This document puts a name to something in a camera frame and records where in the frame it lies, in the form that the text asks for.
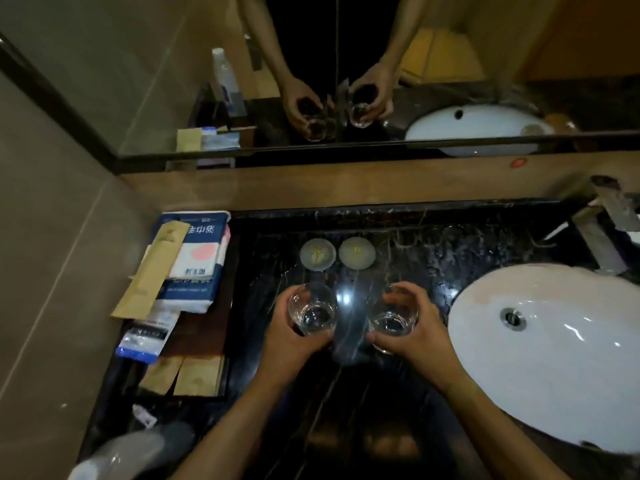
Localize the person's right hand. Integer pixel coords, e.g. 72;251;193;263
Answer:
366;282;469;394

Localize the person's left hand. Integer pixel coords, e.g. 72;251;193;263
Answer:
257;284;338;384

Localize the clear drinking glass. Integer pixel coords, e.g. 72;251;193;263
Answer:
367;285;420;355
288;282;339;337

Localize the person's right forearm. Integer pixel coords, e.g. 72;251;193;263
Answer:
434;369;574;480

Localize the person's left forearm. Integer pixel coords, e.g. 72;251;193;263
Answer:
170;369;307;480

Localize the round white paper coaster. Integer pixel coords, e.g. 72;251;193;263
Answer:
299;238;337;272
338;237;376;270

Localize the dark wooden tray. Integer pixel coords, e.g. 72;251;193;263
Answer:
134;234;241;398

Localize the beige paper packet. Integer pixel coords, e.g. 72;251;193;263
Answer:
173;355;226;397
137;356;184;396

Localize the blue white packaged towel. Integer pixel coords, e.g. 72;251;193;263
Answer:
149;210;232;315

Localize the small blue white sachet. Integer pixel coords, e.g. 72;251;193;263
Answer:
115;306;181;365

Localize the white oval sink basin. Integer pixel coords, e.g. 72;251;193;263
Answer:
447;263;640;456

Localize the long beige paper sachet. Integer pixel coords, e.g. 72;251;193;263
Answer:
110;220;191;321

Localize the small white wrapper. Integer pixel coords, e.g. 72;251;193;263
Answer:
131;404;159;429

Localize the clear plastic bottle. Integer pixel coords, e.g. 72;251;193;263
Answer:
67;421;196;480

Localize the chrome faucet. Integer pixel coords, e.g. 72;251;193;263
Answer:
569;175;640;276

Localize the chrome sink overflow ring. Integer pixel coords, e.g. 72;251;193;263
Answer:
500;308;527;332

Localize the wall mirror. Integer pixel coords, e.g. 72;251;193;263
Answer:
0;0;640;175

